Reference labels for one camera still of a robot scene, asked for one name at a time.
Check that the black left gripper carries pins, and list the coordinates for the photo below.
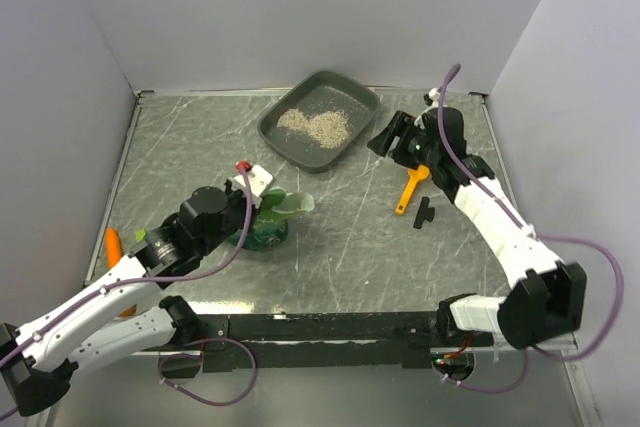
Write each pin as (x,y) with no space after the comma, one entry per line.
(234,193)

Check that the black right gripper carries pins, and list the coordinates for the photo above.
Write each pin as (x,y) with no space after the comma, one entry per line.
(402,126)

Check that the green litter bag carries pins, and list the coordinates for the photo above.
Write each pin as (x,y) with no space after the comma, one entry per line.
(270,227)

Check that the yellow plastic scoop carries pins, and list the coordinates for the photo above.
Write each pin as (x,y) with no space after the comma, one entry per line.
(415,177)

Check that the black bag clip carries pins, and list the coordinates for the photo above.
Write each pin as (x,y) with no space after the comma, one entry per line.
(425,213)

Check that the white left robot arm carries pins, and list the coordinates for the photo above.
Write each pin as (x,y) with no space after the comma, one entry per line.
(40,358)

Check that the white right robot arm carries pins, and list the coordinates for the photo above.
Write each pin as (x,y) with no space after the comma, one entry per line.
(546,295)

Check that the beige litter granules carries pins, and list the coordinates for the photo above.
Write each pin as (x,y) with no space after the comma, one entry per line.
(329,129)

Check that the grey litter tray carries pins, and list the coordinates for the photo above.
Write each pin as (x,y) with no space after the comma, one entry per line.
(320,92)

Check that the green plastic block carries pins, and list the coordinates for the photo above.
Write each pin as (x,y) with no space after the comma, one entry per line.
(140,235)

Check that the orange toy carrot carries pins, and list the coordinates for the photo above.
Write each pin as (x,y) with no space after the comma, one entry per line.
(113,247)

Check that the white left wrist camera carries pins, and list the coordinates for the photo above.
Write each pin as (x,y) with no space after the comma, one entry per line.
(253,180)

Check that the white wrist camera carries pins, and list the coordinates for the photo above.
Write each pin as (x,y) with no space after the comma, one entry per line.
(253,180)
(431,101)

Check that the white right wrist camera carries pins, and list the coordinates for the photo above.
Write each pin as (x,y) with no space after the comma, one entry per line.
(431,101)

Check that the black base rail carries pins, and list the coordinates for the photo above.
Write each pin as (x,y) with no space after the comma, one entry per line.
(407,339)

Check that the aluminium frame rail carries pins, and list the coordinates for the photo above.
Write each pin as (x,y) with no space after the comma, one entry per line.
(563,342)

